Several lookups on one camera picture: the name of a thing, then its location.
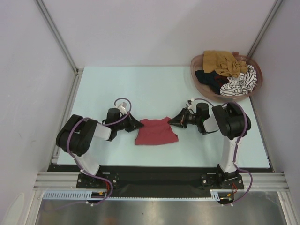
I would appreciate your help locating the pink translucent laundry basket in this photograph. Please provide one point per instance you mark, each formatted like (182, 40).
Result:
(206, 91)

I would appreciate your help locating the left aluminium corner post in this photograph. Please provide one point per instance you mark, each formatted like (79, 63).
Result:
(56, 34)

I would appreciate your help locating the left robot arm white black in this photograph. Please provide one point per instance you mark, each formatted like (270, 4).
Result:
(75, 139)

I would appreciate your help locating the grey slotted cable duct right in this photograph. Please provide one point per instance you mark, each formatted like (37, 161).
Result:
(222, 194)

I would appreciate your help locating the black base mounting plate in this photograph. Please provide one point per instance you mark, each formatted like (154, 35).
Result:
(154, 182)

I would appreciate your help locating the mustard yellow tank top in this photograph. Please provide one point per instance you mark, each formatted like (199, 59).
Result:
(223, 63)

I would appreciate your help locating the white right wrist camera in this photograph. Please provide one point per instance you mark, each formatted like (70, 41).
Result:
(189, 104)

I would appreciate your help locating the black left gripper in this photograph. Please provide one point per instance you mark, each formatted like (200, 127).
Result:
(133, 123)

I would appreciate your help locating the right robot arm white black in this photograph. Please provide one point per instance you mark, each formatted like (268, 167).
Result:
(233, 123)

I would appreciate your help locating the red tank top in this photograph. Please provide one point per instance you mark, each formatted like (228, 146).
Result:
(155, 132)

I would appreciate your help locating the grey slotted cable duct left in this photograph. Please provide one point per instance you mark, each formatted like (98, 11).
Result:
(74, 195)

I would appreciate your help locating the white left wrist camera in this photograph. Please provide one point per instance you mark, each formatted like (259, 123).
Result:
(122, 108)

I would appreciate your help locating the aluminium frame rail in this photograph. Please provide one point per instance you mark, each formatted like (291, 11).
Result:
(56, 181)

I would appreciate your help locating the grey slotted cable duct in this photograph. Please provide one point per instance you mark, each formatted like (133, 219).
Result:
(222, 194)
(74, 195)

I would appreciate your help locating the right aluminium corner post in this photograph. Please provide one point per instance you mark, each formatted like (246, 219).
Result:
(266, 24)

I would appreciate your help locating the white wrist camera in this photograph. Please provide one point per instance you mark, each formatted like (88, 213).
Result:
(189, 104)
(122, 108)

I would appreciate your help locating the black white striped tank top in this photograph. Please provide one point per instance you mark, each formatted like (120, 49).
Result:
(242, 85)

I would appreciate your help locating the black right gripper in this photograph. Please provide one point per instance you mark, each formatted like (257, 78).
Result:
(180, 119)

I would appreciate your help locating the aluminium corner post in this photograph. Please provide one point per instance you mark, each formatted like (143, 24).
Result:
(266, 24)
(56, 34)

